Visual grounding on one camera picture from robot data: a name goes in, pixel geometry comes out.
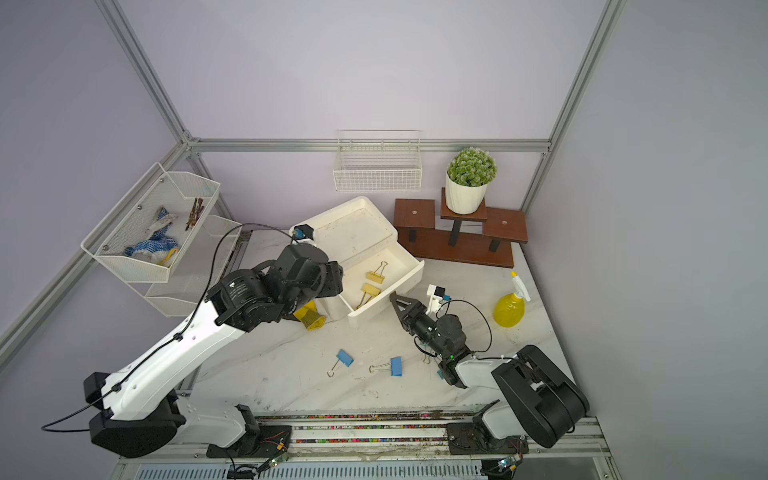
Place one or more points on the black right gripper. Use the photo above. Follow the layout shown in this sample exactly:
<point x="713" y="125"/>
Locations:
<point x="415" y="312"/>

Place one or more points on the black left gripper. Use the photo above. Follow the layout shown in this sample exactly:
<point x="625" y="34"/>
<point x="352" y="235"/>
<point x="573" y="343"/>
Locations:
<point x="331" y="280"/>

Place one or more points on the yellow binder clip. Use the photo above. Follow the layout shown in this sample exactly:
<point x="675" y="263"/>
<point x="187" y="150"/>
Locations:
<point x="369" y="292"/>
<point x="377" y="276"/>

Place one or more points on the white top drawer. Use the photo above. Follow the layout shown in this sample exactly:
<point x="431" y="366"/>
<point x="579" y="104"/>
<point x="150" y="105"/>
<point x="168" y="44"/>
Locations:
<point x="403" y="272"/>

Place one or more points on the blue binder clip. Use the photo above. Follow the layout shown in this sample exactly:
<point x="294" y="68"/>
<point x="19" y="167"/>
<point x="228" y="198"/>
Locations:
<point x="342" y="358"/>
<point x="394" y="367"/>

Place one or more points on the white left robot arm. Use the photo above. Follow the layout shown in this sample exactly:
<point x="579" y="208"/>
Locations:
<point x="139" y="409"/>

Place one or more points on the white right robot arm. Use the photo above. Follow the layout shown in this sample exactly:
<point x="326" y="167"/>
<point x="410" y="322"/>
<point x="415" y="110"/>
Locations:
<point x="534" y="400"/>

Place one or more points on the white three-drawer cabinet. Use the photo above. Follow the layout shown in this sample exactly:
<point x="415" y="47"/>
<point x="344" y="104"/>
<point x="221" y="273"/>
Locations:
<point x="351" y="232"/>

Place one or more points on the yellow black work glove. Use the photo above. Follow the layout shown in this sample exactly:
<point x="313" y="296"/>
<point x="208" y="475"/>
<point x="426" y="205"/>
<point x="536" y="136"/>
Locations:
<point x="310" y="317"/>

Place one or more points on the yellow spray bottle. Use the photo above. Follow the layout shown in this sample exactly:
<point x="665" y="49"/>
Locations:
<point x="510" y="309"/>

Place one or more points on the brown wooden stepped shelf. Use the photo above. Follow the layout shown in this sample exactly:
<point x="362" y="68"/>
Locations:
<point x="430" y="230"/>

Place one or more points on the brown wooden clothespins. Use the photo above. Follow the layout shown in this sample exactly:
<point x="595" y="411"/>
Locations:
<point x="195" y="213"/>

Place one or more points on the white mesh lower bin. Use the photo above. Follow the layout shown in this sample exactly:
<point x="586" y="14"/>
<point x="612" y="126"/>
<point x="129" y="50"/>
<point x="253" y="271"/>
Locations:
<point x="209" y="251"/>

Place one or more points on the white mesh bin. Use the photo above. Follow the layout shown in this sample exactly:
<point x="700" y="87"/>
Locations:
<point x="126" y="223"/>
<point x="209" y="251"/>

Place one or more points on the white mesh upper bin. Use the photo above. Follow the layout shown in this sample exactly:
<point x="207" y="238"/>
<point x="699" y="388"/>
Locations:
<point x="126" y="223"/>

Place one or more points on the blue white cloth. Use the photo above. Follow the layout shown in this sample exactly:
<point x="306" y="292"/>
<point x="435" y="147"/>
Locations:
<point x="157" y="247"/>

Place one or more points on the green plant in white pot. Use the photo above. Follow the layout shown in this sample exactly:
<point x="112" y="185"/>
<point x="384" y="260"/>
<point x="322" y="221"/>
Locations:
<point x="467" y="178"/>

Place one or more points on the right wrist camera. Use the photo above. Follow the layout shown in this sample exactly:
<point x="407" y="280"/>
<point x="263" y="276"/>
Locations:
<point x="436" y="297"/>

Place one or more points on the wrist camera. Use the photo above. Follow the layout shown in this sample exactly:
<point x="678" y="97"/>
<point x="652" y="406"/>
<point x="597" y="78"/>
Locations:
<point x="436" y="297"/>
<point x="302" y="233"/>

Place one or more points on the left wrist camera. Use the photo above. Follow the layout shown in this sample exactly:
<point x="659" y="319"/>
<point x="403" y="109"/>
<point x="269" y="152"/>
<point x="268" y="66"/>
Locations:
<point x="302" y="233"/>

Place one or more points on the white wire wall basket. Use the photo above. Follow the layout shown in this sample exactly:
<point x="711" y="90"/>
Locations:
<point x="371" y="161"/>

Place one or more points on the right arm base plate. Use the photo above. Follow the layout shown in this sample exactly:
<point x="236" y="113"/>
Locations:
<point x="476" y="438"/>

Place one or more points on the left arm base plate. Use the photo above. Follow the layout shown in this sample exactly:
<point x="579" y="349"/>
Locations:
<point x="258" y="441"/>

